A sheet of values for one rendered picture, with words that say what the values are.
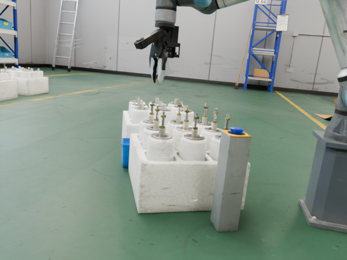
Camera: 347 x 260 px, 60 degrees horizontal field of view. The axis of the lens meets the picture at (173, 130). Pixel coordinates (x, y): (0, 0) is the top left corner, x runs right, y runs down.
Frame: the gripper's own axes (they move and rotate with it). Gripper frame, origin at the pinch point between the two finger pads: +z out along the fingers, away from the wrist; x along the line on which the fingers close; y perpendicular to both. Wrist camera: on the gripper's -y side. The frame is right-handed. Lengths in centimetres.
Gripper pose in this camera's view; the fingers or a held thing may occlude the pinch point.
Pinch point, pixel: (156, 79)
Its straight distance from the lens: 112.3
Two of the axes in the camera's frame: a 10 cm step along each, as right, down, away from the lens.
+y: 8.0, -0.7, 5.9
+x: -5.9, -2.4, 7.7
